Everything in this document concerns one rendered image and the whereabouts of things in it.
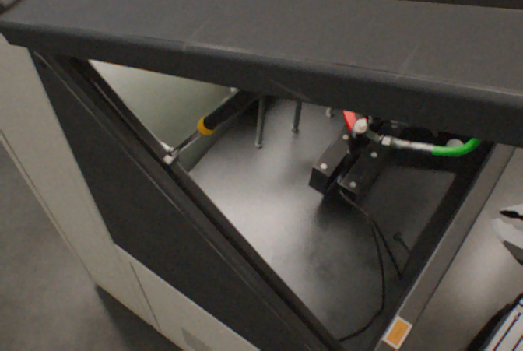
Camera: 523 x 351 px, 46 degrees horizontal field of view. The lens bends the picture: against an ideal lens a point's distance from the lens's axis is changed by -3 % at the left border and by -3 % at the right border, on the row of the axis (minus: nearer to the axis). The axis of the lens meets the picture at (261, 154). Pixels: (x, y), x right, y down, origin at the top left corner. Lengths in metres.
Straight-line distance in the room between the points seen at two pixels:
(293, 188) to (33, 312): 1.14
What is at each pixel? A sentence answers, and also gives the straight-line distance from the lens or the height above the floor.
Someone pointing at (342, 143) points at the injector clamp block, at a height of 0.98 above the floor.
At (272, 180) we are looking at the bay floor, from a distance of 1.32.
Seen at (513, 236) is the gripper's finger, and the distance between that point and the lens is 0.79.
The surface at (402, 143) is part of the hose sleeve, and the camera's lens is 1.05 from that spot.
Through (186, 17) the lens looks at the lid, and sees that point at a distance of 0.49.
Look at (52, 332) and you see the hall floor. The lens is 2.14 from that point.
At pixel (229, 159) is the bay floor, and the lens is 1.34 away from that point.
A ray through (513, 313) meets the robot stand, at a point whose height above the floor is 0.23.
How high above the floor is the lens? 2.01
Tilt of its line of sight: 61 degrees down
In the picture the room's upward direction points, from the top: 5 degrees clockwise
